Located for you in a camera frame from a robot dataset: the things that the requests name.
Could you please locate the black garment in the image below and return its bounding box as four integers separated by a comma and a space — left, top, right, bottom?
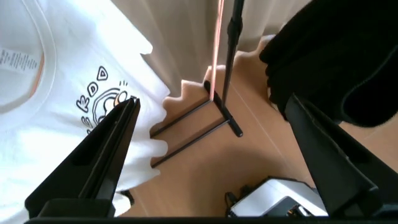
259, 0, 398, 128

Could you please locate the white printed t-shirt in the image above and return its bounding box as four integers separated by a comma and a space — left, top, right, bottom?
0, 0, 171, 224

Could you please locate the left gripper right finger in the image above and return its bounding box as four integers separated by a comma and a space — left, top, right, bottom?
285, 94, 398, 217

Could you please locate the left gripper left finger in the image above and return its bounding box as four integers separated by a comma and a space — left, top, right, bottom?
24, 98, 141, 218

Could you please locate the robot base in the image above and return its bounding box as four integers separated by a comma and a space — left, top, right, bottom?
224, 176, 330, 218

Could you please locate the pink clothes hanger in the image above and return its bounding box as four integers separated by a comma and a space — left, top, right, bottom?
29, 52, 47, 98
209, 0, 226, 103

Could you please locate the black clothes rack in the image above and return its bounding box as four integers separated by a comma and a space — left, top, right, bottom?
119, 0, 246, 207

